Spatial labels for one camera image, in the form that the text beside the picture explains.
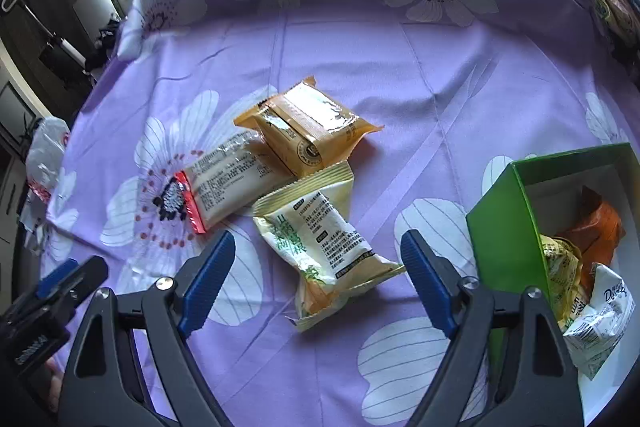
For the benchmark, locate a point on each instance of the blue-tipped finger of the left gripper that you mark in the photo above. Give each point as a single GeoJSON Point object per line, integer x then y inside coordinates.
{"type": "Point", "coordinates": [51, 281]}

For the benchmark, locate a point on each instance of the white grey snack packet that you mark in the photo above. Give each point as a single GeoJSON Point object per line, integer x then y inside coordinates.
{"type": "Point", "coordinates": [602, 323]}

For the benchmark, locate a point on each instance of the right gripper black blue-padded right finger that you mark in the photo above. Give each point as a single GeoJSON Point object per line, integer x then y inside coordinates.
{"type": "Point", "coordinates": [534, 382]}

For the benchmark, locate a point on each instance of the orange snack packet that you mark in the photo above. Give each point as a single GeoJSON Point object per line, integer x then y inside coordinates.
{"type": "Point", "coordinates": [596, 233]}

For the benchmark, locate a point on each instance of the green cardboard box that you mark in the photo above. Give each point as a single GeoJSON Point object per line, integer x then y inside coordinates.
{"type": "Point", "coordinates": [539, 196]}

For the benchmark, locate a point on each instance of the purple floral tablecloth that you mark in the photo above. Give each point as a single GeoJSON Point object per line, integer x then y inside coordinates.
{"type": "Point", "coordinates": [462, 87]}

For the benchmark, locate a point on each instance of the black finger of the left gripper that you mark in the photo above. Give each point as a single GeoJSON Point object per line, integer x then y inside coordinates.
{"type": "Point", "coordinates": [74, 290]}

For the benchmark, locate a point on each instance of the orange-yellow snack packet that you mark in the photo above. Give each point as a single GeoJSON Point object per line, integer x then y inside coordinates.
{"type": "Point", "coordinates": [306, 128]}

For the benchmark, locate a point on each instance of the white red plastic bag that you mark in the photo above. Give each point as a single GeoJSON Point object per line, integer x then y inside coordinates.
{"type": "Point", "coordinates": [43, 167]}

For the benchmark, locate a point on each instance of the olive yellow crumpled packet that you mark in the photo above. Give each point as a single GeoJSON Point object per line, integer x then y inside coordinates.
{"type": "Point", "coordinates": [564, 268]}

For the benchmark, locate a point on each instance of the pale yellow green snack packet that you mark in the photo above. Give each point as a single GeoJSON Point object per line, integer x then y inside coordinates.
{"type": "Point", "coordinates": [307, 224]}

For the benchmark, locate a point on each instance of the cream red-ended snack packet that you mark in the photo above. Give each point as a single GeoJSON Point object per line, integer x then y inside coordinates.
{"type": "Point", "coordinates": [231, 176]}

